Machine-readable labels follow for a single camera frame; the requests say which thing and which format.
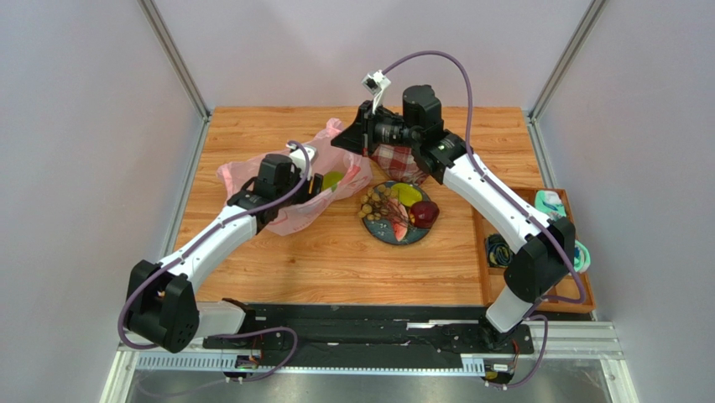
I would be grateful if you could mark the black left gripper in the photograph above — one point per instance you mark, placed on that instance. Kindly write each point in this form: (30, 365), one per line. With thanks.
(315, 187)

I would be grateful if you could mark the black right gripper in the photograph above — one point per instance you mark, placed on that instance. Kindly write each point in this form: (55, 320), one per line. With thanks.
(363, 130)

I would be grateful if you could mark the green fake fruit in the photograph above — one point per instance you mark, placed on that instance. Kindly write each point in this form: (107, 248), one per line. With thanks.
(331, 180)

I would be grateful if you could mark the pink plastic bag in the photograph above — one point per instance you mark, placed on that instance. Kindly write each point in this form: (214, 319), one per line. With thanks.
(270, 176)

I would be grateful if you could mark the fake grape bunch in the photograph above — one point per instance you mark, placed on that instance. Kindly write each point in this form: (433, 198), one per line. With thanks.
(382, 203)

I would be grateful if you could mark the yellow green fake mango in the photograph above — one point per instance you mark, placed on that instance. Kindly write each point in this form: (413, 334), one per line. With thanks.
(406, 194)

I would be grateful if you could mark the fake watermelon slice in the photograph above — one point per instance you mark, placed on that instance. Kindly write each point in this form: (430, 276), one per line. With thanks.
(400, 230)

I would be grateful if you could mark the red fake apple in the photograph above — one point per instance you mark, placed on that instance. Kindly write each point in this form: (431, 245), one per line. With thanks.
(423, 214)

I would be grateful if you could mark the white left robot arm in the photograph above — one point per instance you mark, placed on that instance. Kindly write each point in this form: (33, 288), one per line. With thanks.
(161, 305)

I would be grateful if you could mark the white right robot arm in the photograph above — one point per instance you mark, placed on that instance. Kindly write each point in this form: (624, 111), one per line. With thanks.
(543, 247)

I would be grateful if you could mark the red plaid cloth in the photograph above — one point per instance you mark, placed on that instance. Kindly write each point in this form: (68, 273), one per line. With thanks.
(398, 164)

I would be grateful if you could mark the blue patterned rolled sock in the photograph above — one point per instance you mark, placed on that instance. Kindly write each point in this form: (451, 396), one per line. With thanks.
(498, 253)

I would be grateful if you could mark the upper green white sock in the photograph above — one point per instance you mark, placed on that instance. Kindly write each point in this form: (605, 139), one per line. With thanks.
(551, 204)

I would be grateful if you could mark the green white sock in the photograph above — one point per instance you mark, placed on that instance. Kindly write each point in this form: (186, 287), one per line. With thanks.
(551, 204)
(582, 258)

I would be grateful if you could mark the lower green white sock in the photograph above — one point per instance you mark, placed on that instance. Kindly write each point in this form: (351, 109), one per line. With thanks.
(582, 258)

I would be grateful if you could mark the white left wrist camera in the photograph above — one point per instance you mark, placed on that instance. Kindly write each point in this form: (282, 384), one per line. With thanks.
(302, 156)

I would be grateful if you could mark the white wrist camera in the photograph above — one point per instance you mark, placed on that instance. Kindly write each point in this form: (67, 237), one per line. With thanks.
(376, 83)
(302, 156)

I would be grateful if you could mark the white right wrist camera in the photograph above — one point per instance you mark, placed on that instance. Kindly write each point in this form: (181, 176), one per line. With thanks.
(376, 83)

